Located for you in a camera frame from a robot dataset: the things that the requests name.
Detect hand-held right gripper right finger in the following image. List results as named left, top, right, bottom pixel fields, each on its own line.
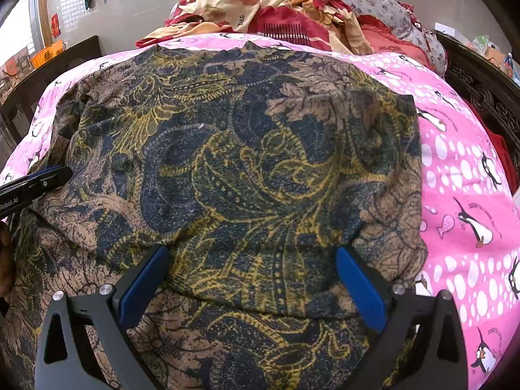
left=336, top=246, right=469, bottom=390

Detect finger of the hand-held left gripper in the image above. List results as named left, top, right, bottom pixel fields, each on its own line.
left=24, top=169, right=74, bottom=198
left=0, top=166, right=68, bottom=194

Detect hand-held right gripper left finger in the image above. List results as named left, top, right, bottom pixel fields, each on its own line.
left=36, top=246, right=170, bottom=390

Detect brown floral patterned garment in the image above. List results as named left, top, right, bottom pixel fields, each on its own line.
left=0, top=45, right=429, bottom=390

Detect dark wooden cabinet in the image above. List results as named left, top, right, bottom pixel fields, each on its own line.
left=0, top=36, right=102, bottom=151

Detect orange printed boxes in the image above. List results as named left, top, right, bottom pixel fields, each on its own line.
left=0, top=55, right=33, bottom=94

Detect orange basket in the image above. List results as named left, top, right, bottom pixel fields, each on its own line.
left=30, top=41, right=68, bottom=70

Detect pink penguin print blanket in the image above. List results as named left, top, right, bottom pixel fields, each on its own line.
left=0, top=32, right=520, bottom=386

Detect red bedsheet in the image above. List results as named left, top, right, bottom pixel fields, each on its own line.
left=467, top=99, right=518, bottom=196

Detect dark carved wooden headboard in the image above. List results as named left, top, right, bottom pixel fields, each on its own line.
left=435, top=30, right=520, bottom=188

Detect red pillow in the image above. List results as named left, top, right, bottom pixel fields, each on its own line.
left=357, top=14, right=433, bottom=70

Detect red and gold quilt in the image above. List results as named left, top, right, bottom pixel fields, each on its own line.
left=136, top=0, right=376, bottom=55

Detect wooden door frame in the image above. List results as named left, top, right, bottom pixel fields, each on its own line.
left=38, top=0, right=51, bottom=47

